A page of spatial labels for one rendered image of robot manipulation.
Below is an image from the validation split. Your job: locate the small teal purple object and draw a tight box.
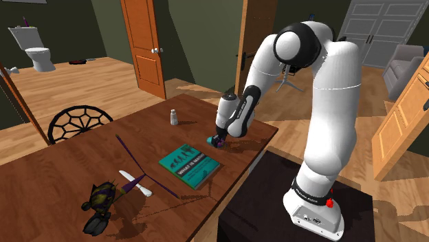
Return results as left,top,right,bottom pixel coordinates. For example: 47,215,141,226
206,135,226,149

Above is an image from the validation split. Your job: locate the teal book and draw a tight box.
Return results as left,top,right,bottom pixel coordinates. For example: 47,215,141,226
157,144,221,191

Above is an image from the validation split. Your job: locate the dark robot stand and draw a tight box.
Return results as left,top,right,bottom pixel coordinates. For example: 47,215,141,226
217,149,376,242

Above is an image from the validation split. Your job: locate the white tripod stand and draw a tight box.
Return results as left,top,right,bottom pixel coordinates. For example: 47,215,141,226
274,64,305,94

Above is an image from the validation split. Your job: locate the white knife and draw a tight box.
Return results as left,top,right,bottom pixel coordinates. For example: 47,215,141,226
118,169,153,198

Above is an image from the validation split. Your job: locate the orange panelled door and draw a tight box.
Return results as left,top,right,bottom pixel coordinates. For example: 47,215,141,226
120,0,168,100

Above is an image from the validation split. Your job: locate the purple yellow spiky toy figure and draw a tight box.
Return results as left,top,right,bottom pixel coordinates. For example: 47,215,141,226
81,133,182,237

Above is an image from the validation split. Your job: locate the brown wooden table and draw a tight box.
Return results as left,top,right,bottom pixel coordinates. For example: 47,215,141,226
0,93,279,242

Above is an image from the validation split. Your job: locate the light wooden cabinet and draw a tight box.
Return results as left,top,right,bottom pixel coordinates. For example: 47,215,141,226
371,51,429,182

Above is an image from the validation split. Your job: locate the grey double door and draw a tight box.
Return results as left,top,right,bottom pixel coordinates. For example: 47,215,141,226
336,0,429,70

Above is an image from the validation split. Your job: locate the grey armchair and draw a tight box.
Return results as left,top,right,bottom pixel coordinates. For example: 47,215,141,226
382,44,426,102

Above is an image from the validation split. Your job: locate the white toilet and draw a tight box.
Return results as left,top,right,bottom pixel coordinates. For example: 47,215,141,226
8,16,57,73

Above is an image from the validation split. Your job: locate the brown door with black handle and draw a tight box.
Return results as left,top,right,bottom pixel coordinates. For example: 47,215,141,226
234,0,278,97

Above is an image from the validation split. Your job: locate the black wire back chair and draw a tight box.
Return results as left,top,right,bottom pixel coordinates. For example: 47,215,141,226
47,104,114,146

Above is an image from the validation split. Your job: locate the brown door with silver handle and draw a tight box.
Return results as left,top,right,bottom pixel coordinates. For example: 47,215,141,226
0,61,52,147

